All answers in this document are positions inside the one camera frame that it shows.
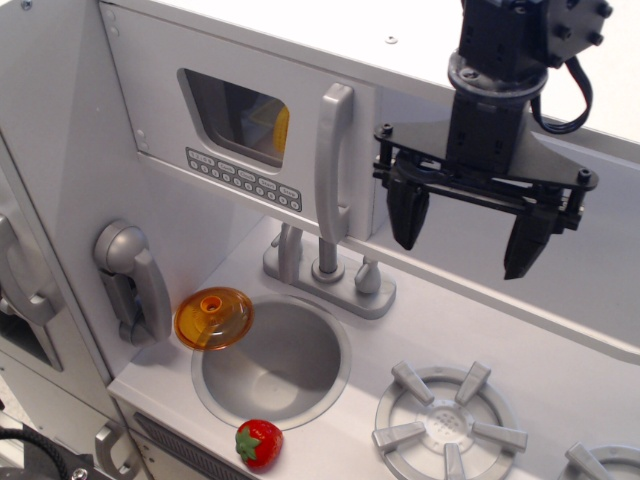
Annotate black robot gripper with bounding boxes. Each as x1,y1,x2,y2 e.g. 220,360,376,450
374,94,598,280

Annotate grey microwave door handle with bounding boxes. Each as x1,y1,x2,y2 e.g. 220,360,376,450
314,83,354,244

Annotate white toy microwave door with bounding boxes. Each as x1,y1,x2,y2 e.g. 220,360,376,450
100,1,380,240

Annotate grey toy faucet set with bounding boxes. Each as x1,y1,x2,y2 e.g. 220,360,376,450
263,223,396,320

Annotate yellow toy corn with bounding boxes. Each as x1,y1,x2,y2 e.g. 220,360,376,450
249,99,290,159

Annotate grey stove burner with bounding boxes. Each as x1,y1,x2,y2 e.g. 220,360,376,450
372,361,528,479
558,442,639,480

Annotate grey round sink basin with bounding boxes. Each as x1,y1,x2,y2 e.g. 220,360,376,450
191,295,352,430

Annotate white toy kitchen cabinet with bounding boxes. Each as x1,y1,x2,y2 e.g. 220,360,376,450
1,1,639,479

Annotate orange transparent pot lid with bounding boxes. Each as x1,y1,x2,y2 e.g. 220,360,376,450
174,287,255,351

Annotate red toy strawberry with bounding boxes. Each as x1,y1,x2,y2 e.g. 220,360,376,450
235,419,284,470

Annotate grey toy telephone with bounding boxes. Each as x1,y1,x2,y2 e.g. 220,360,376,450
93,220,172,348

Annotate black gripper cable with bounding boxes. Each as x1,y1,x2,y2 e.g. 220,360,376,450
529,55,595,135

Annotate grey oven door handle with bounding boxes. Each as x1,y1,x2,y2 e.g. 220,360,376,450
94,424,138,480

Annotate grey fridge door handle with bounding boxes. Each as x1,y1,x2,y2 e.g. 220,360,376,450
1,215,61,327

